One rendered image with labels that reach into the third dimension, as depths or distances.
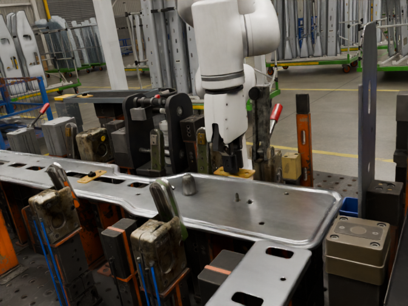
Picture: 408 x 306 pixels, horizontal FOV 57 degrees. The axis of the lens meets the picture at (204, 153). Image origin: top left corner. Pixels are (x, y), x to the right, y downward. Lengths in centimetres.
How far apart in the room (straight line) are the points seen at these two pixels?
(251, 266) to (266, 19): 42
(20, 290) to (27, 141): 61
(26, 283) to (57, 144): 46
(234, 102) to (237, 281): 33
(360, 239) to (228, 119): 31
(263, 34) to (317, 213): 35
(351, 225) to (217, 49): 37
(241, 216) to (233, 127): 18
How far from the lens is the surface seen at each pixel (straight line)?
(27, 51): 1018
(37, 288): 128
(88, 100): 145
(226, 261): 68
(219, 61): 70
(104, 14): 500
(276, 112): 97
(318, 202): 80
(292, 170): 87
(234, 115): 73
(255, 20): 71
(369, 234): 60
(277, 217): 75
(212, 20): 69
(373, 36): 65
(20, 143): 163
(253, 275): 61
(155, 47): 589
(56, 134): 140
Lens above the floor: 138
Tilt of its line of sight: 19 degrees down
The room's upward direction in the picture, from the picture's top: 8 degrees counter-clockwise
